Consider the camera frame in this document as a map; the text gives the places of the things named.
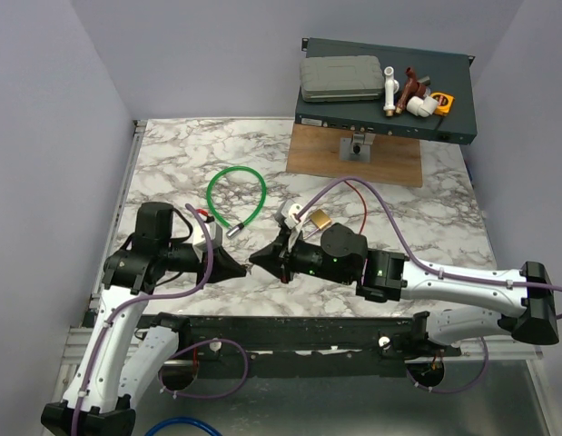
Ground yellow tape measure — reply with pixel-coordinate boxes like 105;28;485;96
430;92;455;116

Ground white elbow pipe fitting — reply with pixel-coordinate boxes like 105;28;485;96
406;95;439;118

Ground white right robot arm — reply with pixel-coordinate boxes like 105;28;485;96
250;223;559;356

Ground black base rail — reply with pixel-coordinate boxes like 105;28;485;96
136;312;461;382

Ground wooden board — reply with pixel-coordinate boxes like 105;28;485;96
286;124;423;187

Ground grey plastic case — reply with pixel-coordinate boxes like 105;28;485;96
300;55;385;103

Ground blue cable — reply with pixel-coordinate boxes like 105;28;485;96
144;416;223;436

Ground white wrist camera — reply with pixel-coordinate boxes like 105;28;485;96
192;216;223;261
274;200;303;252

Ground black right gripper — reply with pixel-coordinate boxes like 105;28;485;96
250;227;352;285

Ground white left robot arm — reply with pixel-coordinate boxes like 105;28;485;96
41;202;246;435

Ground red plastic seal tag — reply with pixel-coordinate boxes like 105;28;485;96
344;181;368;234

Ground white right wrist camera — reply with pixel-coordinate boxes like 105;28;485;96
274;200;303;252

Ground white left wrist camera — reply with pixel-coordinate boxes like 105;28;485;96
192;216;223;261

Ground green cable lock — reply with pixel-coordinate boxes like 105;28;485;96
206;165;268;240

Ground brown pipe fitting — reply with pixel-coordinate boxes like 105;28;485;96
395;66;421;114

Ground brass padlock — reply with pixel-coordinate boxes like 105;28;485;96
303;209;332;240

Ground dark teal network switch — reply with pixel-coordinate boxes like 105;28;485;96
295;38;478;145

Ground dark grey pipe fitting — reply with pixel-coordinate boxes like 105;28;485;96
415;75;431;98

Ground grey metal bracket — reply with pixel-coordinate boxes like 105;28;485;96
340;133;375;163

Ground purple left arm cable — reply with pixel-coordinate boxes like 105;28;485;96
71;203;251;436

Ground aluminium side rail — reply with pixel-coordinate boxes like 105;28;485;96
86;119;148;312

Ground white pipe fitting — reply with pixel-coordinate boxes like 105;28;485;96
383;66;399;117

